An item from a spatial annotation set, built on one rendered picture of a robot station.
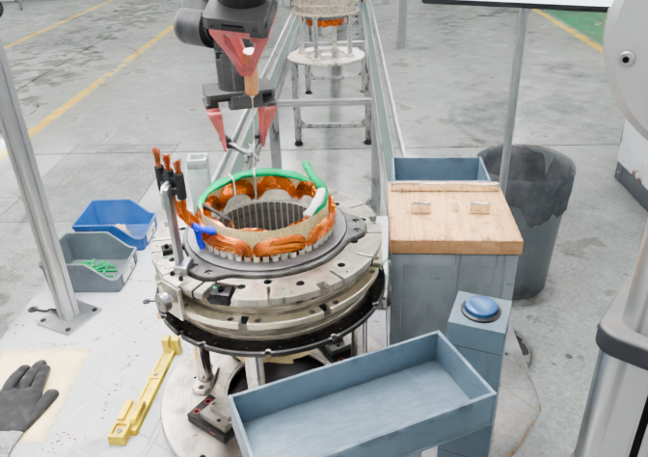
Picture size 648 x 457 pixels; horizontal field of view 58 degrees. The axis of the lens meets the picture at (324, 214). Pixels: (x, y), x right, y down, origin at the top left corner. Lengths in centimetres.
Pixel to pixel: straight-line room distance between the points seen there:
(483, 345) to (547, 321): 175
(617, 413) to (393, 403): 22
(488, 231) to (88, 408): 70
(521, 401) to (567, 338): 143
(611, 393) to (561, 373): 171
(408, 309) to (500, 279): 15
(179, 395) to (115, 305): 34
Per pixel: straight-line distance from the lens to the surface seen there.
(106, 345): 120
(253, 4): 66
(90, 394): 111
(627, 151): 370
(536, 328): 248
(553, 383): 226
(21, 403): 112
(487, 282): 92
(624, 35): 41
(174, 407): 101
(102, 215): 160
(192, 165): 86
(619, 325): 57
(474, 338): 78
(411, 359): 70
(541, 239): 246
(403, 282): 91
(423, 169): 115
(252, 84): 74
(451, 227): 90
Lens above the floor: 151
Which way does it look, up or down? 28 degrees down
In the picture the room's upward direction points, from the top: 2 degrees counter-clockwise
